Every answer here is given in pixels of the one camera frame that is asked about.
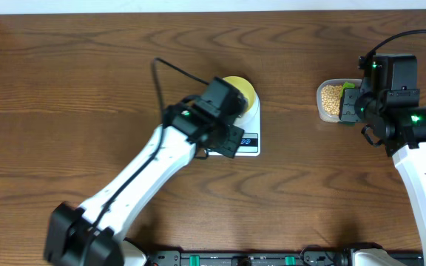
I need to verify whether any green plastic measuring scoop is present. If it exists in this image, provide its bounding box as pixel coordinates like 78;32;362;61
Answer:
339;81;356;98

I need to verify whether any yellow plastic bowl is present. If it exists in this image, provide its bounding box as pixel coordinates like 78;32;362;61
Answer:
223;76;257;113

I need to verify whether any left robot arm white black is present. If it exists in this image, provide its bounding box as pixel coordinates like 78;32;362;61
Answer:
44;76;257;265

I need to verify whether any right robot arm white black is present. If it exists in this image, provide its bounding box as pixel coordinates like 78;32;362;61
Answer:
339;52;426;265

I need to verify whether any white digital kitchen scale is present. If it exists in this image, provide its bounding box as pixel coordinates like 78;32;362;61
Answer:
205;92;262;157

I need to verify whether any pile of soybeans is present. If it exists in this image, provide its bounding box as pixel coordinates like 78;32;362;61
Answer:
320;85;342;115

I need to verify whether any clear plastic bean container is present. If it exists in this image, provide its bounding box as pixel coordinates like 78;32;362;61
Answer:
317;78;362;123

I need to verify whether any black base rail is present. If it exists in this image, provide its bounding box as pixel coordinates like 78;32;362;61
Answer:
146;242;426;266

